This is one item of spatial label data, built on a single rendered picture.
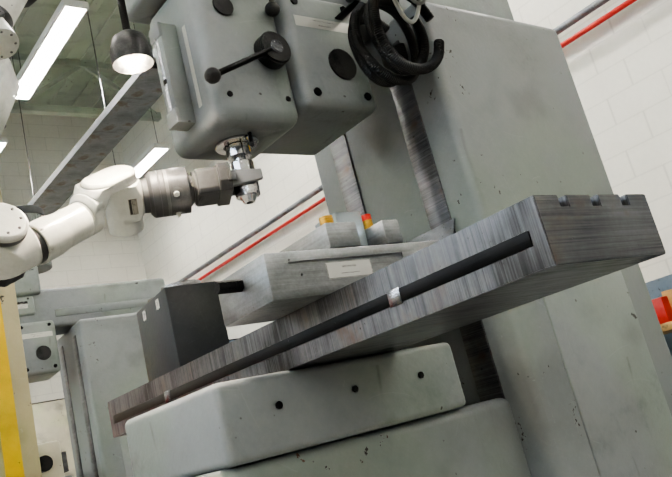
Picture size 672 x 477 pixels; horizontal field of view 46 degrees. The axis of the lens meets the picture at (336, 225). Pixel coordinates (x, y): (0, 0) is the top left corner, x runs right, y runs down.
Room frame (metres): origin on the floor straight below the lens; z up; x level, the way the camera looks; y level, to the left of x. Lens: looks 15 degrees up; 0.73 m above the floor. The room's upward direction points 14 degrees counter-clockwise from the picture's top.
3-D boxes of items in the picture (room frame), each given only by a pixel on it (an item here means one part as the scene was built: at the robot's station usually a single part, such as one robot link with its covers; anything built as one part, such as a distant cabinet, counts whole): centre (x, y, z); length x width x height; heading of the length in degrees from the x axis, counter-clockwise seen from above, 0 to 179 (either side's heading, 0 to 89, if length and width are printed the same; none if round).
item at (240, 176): (1.39, 0.14, 1.23); 0.06 x 0.02 x 0.03; 106
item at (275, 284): (1.23, 0.02, 0.98); 0.35 x 0.15 x 0.11; 129
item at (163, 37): (1.35, 0.23, 1.45); 0.04 x 0.04 x 0.21; 41
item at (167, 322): (1.73, 0.39, 1.03); 0.22 x 0.12 x 0.20; 33
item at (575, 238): (1.37, 0.10, 0.89); 1.24 x 0.23 x 0.08; 41
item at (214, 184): (1.40, 0.24, 1.23); 0.13 x 0.12 x 0.10; 16
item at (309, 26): (1.55, 0.00, 1.47); 0.24 x 0.19 x 0.26; 41
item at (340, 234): (1.21, 0.04, 1.02); 0.15 x 0.06 x 0.04; 39
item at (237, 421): (1.42, 0.15, 0.79); 0.50 x 0.35 x 0.12; 131
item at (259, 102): (1.43, 0.14, 1.47); 0.21 x 0.19 x 0.32; 41
